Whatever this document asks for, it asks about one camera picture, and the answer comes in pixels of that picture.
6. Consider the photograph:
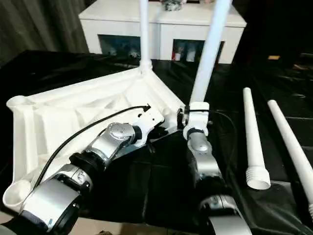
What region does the white plastic table leg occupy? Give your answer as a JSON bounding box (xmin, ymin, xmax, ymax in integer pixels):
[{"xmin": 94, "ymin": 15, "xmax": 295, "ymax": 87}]
[
  {"xmin": 138, "ymin": 0, "xmax": 154, "ymax": 74},
  {"xmin": 243, "ymin": 87, "xmax": 271, "ymax": 190},
  {"xmin": 267, "ymin": 99, "xmax": 313, "ymax": 218},
  {"xmin": 189, "ymin": 0, "xmax": 233, "ymax": 106}
]

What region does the white plastic table top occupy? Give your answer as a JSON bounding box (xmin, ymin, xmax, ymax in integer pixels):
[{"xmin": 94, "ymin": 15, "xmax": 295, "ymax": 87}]
[{"xmin": 2, "ymin": 67, "xmax": 189, "ymax": 213}]

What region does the black table mat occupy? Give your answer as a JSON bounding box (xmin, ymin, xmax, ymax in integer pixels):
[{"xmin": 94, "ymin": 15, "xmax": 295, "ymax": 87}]
[{"xmin": 0, "ymin": 50, "xmax": 313, "ymax": 235}]

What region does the black white spotted toy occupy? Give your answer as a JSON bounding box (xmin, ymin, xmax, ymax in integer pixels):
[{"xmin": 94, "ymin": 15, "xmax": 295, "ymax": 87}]
[{"xmin": 162, "ymin": 0, "xmax": 184, "ymax": 12}]

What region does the white cabinet with glass doors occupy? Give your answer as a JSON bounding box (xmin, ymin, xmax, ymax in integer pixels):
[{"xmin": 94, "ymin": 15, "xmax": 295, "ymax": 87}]
[{"xmin": 78, "ymin": 0, "xmax": 247, "ymax": 65}]

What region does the black cabinet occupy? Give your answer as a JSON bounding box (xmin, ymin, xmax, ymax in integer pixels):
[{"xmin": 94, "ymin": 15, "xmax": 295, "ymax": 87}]
[{"xmin": 233, "ymin": 0, "xmax": 313, "ymax": 69}]

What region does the grey curtain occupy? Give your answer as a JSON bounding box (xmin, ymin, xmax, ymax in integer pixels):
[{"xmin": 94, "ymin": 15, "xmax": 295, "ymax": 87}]
[{"xmin": 0, "ymin": 0, "xmax": 90, "ymax": 68}]

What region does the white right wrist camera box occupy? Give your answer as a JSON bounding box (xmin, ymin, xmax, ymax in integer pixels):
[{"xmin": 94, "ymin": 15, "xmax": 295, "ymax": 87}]
[{"xmin": 182, "ymin": 102, "xmax": 210, "ymax": 137}]

